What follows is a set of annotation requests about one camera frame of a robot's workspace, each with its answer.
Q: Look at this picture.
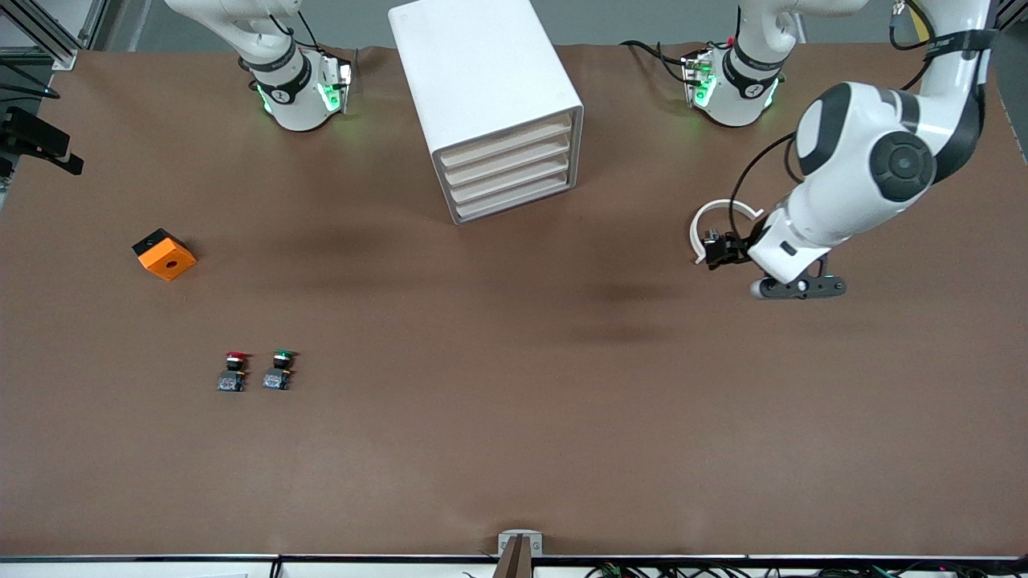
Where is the white topmost cabinet drawer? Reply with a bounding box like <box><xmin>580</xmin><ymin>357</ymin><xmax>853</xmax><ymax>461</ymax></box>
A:
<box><xmin>438</xmin><ymin>112</ymin><xmax>574</xmax><ymax>169</ymax></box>

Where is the white lowest cabinet drawer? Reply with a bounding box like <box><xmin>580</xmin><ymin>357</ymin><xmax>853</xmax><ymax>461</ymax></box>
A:
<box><xmin>454</xmin><ymin>175</ymin><xmax>577</xmax><ymax>224</ymax></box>

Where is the red push button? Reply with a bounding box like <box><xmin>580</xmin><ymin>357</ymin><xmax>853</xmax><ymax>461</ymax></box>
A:
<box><xmin>217</xmin><ymin>352</ymin><xmax>250</xmax><ymax>393</ymax></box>

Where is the green push button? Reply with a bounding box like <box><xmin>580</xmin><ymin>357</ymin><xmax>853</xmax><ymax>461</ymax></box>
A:
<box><xmin>263</xmin><ymin>349</ymin><xmax>296</xmax><ymax>392</ymax></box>

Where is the orange box with hole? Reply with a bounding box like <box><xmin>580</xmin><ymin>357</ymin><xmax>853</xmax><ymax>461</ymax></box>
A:
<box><xmin>132</xmin><ymin>228</ymin><xmax>198</xmax><ymax>282</ymax></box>

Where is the silver base connector plate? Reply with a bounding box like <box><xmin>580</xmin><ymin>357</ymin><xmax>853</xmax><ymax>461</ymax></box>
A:
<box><xmin>682</xmin><ymin>48</ymin><xmax>717</xmax><ymax>110</ymax></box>
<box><xmin>320</xmin><ymin>50</ymin><xmax>355</xmax><ymax>115</ymax></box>

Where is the brown paper table cover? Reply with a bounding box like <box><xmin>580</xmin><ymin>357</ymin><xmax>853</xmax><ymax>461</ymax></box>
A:
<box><xmin>0</xmin><ymin>42</ymin><xmax>1028</xmax><ymax>559</ymax></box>

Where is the white curved plastic ring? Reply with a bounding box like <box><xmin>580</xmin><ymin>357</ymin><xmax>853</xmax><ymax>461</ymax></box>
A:
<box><xmin>690</xmin><ymin>198</ymin><xmax>765</xmax><ymax>265</ymax></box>

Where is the aluminium frame post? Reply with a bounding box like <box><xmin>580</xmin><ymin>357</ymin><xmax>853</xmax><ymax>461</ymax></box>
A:
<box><xmin>993</xmin><ymin>0</ymin><xmax>1028</xmax><ymax>37</ymax></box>
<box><xmin>0</xmin><ymin>0</ymin><xmax>109</xmax><ymax>77</ymax></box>

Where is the black base cable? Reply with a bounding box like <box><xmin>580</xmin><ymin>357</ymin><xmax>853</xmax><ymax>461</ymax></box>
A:
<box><xmin>620</xmin><ymin>39</ymin><xmax>693</xmax><ymax>85</ymax></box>

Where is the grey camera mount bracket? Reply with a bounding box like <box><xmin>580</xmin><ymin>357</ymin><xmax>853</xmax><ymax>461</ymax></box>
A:
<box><xmin>492</xmin><ymin>530</ymin><xmax>544</xmax><ymax>578</ymax></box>

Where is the white table edge rail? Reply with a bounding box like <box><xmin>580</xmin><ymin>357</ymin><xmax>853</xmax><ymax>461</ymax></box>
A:
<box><xmin>0</xmin><ymin>552</ymin><xmax>1028</xmax><ymax>578</ymax></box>

